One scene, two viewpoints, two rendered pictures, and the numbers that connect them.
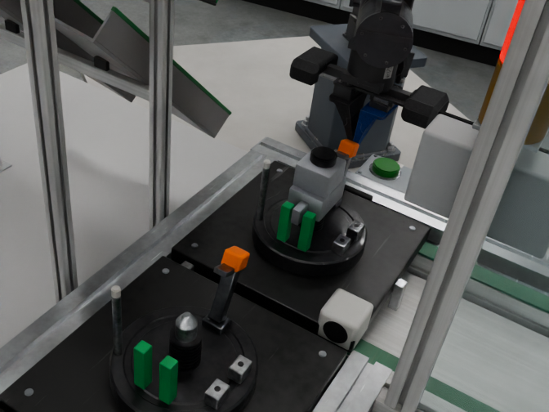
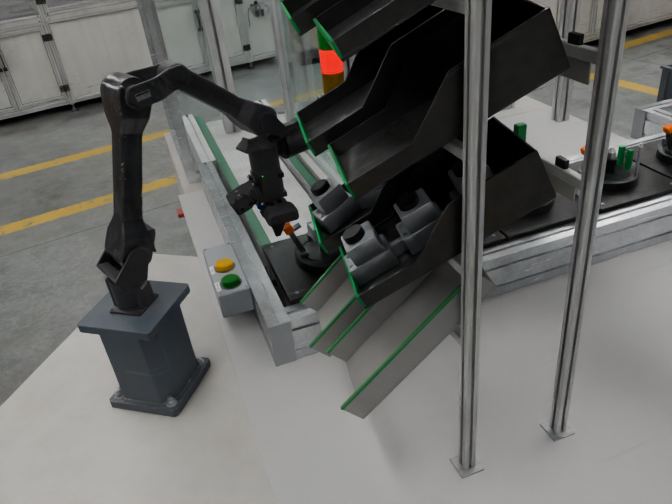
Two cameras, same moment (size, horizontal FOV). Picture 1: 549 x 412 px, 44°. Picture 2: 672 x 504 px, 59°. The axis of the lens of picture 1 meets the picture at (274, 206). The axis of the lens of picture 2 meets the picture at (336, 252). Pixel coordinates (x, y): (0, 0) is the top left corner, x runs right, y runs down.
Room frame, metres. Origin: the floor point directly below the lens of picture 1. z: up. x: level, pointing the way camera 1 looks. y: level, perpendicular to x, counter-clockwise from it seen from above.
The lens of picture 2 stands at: (1.37, 0.79, 1.67)
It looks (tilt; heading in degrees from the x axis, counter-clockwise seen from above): 32 degrees down; 228
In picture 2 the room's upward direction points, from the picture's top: 7 degrees counter-clockwise
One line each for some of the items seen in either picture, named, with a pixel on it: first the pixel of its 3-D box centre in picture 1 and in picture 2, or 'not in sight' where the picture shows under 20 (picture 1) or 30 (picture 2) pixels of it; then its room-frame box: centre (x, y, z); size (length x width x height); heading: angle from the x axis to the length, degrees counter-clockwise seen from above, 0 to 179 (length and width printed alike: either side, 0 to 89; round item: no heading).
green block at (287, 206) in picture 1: (285, 221); not in sight; (0.61, -0.02, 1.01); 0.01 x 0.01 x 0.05; 64
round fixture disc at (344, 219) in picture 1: (309, 230); (326, 252); (0.64, -0.05, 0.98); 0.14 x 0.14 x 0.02
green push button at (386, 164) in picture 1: (385, 169); (230, 282); (0.83, -0.15, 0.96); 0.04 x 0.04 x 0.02
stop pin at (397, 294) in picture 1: (397, 294); not in sight; (0.59, -0.16, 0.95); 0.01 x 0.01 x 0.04; 64
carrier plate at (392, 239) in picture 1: (307, 242); (327, 259); (0.64, -0.05, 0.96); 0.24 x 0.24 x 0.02; 64
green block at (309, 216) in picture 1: (306, 231); not in sight; (0.60, -0.04, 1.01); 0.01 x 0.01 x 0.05; 64
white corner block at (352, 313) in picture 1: (344, 320); not in sight; (0.51, -0.09, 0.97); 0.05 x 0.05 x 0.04; 64
